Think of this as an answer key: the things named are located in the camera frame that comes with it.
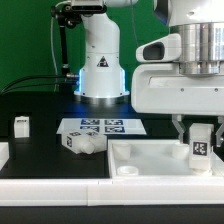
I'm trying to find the white left fence rail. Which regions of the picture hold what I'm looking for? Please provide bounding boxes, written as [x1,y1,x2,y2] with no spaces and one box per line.
[0,142,9,171]

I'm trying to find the black cables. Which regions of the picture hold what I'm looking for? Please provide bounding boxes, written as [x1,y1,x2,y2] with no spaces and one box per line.
[0,73,81,98]

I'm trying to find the white tag sheet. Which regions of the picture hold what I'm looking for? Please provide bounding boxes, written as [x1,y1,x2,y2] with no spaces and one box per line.
[57,118,146,135]

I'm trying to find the white front fence rail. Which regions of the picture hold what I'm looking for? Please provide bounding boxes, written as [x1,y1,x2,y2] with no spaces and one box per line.
[0,177,224,206]

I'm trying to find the white square tabletop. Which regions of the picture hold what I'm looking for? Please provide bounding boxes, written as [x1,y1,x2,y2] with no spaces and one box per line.
[106,138,224,181]

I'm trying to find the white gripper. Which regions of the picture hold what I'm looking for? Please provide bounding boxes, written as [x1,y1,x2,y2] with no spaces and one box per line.
[131,63,224,147]

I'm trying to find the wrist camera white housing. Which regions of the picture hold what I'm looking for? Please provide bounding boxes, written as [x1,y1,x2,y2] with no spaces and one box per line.
[136,33,182,63]

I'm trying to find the white fence rail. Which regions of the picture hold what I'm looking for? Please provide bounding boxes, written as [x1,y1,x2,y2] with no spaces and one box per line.
[0,177,224,206]
[0,142,9,171]

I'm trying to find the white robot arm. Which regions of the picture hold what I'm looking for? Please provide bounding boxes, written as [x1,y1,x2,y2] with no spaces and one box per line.
[51,0,224,146]

